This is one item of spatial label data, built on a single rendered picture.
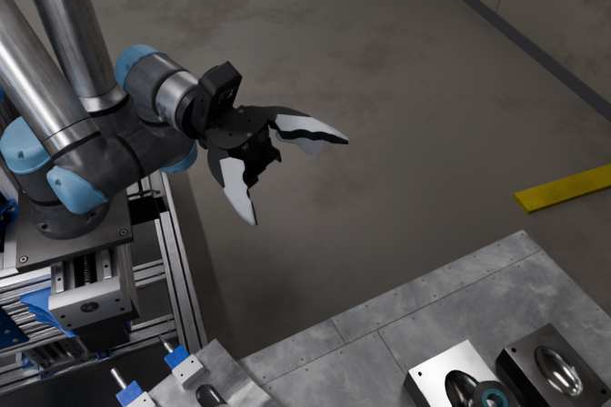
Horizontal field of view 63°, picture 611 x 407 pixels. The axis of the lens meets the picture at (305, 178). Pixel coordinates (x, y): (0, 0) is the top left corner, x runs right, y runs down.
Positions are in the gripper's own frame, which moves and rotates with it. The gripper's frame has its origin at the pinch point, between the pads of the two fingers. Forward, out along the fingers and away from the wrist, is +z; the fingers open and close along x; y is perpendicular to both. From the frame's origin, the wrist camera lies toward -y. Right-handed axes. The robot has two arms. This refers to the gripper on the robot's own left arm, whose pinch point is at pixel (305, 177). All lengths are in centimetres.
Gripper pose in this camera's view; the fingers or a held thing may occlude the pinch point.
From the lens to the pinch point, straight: 54.5
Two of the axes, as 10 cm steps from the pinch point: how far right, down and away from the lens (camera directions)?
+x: -6.9, 6.1, -3.9
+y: 0.9, 6.1, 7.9
